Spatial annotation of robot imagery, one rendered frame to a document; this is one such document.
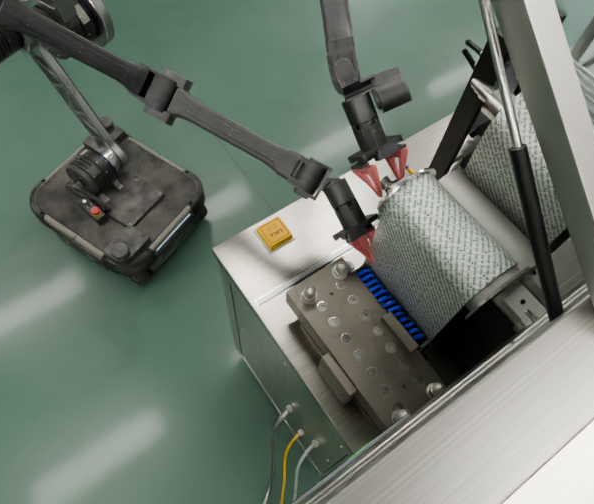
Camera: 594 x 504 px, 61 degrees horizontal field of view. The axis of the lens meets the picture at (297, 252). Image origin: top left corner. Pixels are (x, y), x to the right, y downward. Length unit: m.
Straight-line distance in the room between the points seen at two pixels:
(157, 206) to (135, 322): 0.50
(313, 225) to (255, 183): 1.20
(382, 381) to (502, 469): 0.66
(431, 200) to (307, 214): 0.51
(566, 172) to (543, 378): 0.18
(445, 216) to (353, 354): 0.36
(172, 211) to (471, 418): 1.87
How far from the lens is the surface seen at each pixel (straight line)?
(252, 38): 3.26
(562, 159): 0.48
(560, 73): 0.46
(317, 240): 1.36
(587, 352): 0.54
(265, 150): 1.13
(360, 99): 1.02
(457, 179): 1.12
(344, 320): 1.14
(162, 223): 2.19
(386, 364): 1.12
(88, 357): 2.29
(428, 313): 1.10
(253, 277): 1.31
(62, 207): 2.35
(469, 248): 0.95
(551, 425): 0.50
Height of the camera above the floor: 2.09
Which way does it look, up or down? 62 degrees down
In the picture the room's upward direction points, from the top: 6 degrees clockwise
